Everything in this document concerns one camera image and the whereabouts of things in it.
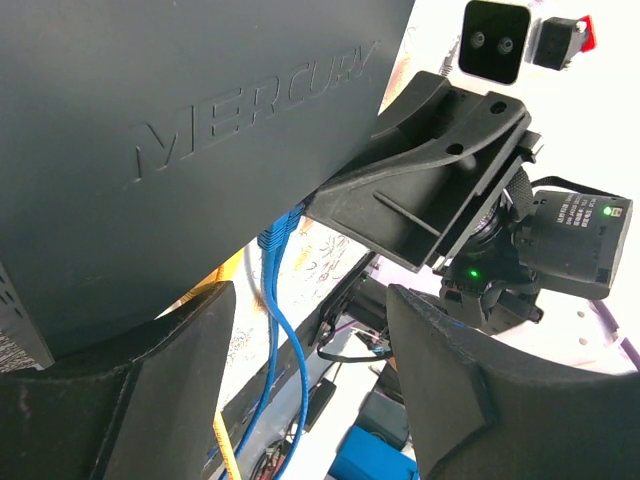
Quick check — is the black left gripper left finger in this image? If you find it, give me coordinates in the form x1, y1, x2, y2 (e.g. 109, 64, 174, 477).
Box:
1, 282, 236, 479

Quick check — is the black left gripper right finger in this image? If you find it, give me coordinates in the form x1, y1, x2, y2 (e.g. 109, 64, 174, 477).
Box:
387, 284, 639, 479

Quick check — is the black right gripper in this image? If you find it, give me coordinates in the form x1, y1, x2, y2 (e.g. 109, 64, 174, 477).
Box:
305, 71, 633, 333

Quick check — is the blue ethernet cable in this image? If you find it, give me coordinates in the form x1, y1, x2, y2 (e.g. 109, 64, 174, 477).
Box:
232, 214, 296, 480
269, 202, 312, 480

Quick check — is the black network switch box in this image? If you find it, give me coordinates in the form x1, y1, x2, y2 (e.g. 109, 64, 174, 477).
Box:
1, 1, 414, 367

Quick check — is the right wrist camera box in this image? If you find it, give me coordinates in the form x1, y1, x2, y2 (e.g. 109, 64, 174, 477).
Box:
458, 1, 531, 85

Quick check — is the yellow ethernet cable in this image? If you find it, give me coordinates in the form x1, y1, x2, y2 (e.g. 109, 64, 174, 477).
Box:
179, 254, 244, 480

